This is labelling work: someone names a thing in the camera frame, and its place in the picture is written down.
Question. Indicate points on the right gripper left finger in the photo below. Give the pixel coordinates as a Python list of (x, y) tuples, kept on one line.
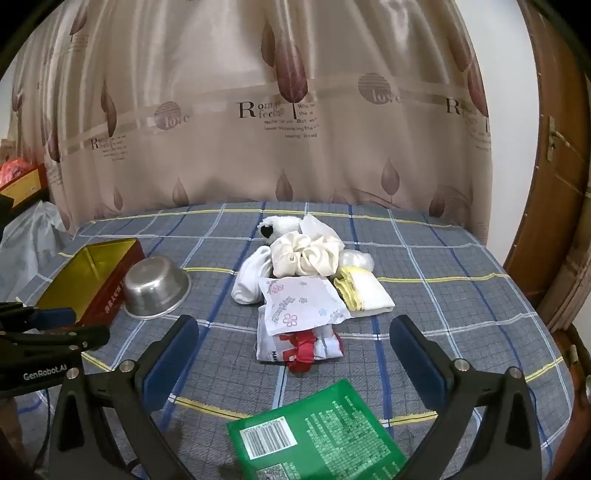
[(102, 425)]

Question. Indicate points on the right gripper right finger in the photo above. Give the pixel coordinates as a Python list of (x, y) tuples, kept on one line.
[(507, 443)]

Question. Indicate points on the white sock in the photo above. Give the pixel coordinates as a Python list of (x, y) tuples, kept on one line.
[(246, 290)]

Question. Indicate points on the red white printed cloth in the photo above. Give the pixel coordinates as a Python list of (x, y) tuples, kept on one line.
[(298, 350)]

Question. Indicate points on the floral white tissue pack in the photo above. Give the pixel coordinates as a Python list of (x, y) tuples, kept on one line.
[(295, 304)]

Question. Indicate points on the cream satin scrunchie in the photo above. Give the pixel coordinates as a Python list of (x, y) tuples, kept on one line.
[(296, 254)]

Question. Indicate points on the white fluffy plush toy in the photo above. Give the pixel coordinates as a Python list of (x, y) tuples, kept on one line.
[(273, 227)]

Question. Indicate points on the yellow-edged white dishcloth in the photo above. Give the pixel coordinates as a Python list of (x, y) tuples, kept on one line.
[(362, 293)]

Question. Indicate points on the clear plastic bag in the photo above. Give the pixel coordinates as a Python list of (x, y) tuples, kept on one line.
[(357, 259)]

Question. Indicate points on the gold red tin box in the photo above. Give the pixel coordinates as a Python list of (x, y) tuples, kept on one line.
[(91, 282)]

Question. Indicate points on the stainless steel bowl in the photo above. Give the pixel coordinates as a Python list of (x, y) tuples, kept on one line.
[(154, 287)]

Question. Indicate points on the orange yellow cardboard box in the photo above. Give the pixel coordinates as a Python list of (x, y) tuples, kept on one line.
[(22, 185)]

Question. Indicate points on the grey plaid tablecloth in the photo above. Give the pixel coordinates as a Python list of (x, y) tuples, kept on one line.
[(437, 274)]

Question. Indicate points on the green booklet package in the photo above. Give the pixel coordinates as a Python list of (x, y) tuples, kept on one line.
[(329, 435)]

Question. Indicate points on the brown wooden door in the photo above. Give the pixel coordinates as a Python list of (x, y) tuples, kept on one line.
[(550, 258)]

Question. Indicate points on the white sponge block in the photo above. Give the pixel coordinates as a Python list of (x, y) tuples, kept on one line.
[(318, 232)]

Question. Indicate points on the beige leaf-print curtain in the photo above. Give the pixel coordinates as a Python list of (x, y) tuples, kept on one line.
[(140, 105)]

